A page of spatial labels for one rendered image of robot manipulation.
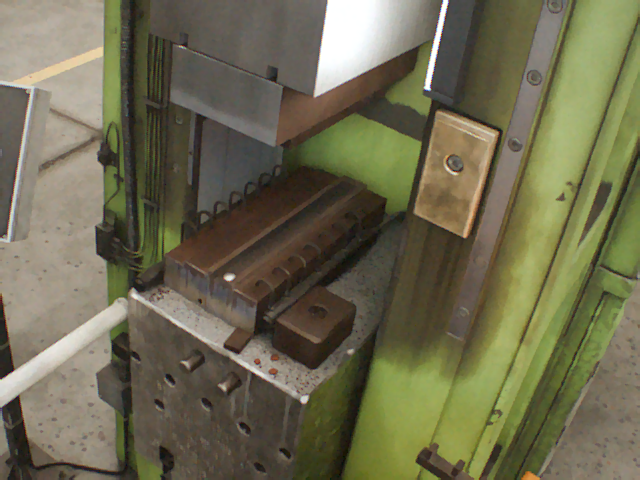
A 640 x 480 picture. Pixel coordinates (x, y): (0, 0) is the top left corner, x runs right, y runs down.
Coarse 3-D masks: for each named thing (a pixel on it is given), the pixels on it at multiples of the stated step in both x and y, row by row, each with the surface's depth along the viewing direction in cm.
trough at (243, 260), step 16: (336, 192) 153; (304, 208) 145; (320, 208) 148; (288, 224) 142; (304, 224) 143; (272, 240) 138; (240, 256) 132; (256, 256) 133; (224, 272) 129; (240, 272) 129
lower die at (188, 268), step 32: (288, 192) 150; (320, 192) 150; (352, 192) 151; (224, 224) 141; (256, 224) 140; (320, 224) 143; (352, 224) 144; (192, 256) 130; (224, 256) 132; (192, 288) 131; (224, 288) 126; (256, 288) 126; (256, 320) 126
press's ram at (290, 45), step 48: (192, 0) 103; (240, 0) 99; (288, 0) 95; (336, 0) 93; (384, 0) 104; (432, 0) 118; (192, 48) 107; (240, 48) 102; (288, 48) 98; (336, 48) 98; (384, 48) 110
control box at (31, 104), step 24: (0, 96) 128; (24, 96) 128; (48, 96) 134; (0, 120) 129; (24, 120) 128; (0, 144) 129; (24, 144) 129; (0, 168) 129; (24, 168) 131; (24, 192) 133; (0, 216) 130; (24, 216) 135; (0, 240) 131
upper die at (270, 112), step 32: (192, 64) 108; (224, 64) 105; (384, 64) 125; (192, 96) 111; (224, 96) 108; (256, 96) 104; (288, 96) 104; (320, 96) 111; (352, 96) 120; (256, 128) 107; (288, 128) 107
